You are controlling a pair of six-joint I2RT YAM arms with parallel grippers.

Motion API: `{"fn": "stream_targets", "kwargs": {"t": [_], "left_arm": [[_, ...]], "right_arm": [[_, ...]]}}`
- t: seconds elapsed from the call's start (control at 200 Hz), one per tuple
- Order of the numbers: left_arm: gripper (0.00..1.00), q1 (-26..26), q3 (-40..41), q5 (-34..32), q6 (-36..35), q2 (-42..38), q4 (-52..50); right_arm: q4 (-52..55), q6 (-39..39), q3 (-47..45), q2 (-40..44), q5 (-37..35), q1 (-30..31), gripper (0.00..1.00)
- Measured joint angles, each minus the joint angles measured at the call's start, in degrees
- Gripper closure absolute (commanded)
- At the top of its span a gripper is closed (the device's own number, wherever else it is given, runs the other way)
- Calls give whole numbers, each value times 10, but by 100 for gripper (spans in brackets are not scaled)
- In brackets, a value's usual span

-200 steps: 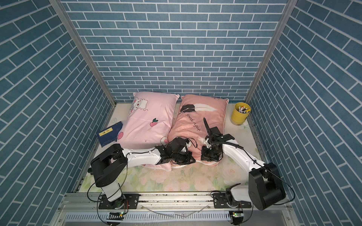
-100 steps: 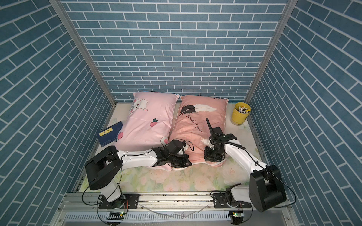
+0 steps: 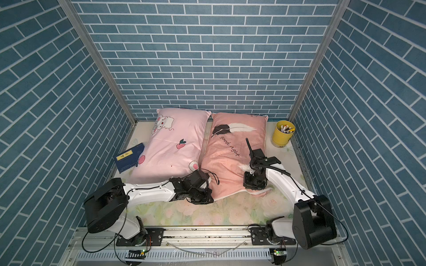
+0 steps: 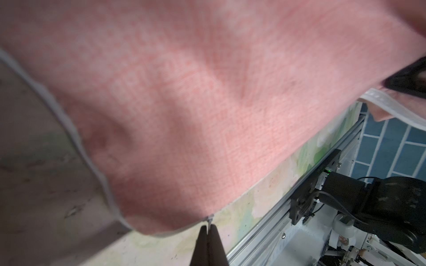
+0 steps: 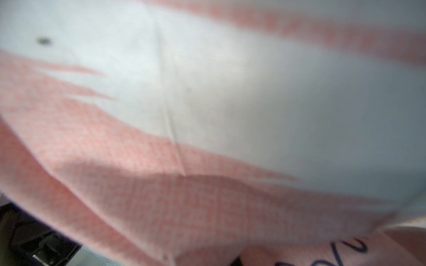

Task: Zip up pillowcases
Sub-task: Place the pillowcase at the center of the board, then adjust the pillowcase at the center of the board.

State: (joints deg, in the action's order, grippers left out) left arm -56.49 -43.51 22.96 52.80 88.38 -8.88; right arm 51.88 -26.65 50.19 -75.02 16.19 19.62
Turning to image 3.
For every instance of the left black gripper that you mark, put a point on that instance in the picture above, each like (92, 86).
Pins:
(206, 200)

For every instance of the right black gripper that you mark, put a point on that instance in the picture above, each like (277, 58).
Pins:
(247, 183)

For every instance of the salmon pink feather pillow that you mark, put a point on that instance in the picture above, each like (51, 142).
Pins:
(227, 154)

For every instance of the light pink cartoon pillow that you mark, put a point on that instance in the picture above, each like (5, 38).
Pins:
(174, 147)

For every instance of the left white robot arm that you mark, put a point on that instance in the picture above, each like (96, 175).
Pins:
(106, 209)

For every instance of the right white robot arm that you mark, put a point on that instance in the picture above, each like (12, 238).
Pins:
(312, 222)

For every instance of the floral table mat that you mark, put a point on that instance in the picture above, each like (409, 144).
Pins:
(239, 209)

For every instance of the yellow pen holder cup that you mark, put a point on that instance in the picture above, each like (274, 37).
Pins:
(283, 132)

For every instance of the blue book yellow label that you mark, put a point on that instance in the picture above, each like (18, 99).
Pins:
(128, 158)

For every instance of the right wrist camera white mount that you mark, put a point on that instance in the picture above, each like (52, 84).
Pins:
(249, 169)

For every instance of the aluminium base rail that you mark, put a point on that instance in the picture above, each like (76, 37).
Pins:
(199, 246)

